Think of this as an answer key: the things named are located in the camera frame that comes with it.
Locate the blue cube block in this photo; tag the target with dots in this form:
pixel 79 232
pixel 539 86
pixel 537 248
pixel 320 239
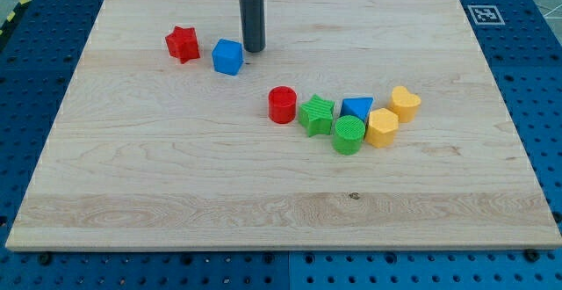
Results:
pixel 227 57

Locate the light wooden board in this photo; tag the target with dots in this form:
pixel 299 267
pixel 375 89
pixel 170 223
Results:
pixel 150 154

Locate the red cylinder block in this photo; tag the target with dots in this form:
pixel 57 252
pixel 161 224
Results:
pixel 282 104

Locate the green star block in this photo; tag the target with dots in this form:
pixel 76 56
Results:
pixel 317 115

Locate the green cylinder block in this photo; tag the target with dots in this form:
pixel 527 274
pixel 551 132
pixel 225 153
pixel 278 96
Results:
pixel 349 135

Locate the blue triangle block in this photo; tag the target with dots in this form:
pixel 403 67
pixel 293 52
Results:
pixel 357 107

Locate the yellow hexagon block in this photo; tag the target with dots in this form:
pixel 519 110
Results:
pixel 382 126

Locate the yellow heart block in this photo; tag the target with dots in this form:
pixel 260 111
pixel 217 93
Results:
pixel 404 104

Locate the red star block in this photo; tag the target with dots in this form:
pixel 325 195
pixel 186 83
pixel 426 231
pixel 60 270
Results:
pixel 182 44

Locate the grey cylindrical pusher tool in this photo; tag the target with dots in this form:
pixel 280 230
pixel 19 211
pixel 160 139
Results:
pixel 252 25

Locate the white fiducial marker tag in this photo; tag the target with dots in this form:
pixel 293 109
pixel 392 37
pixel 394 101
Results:
pixel 484 14

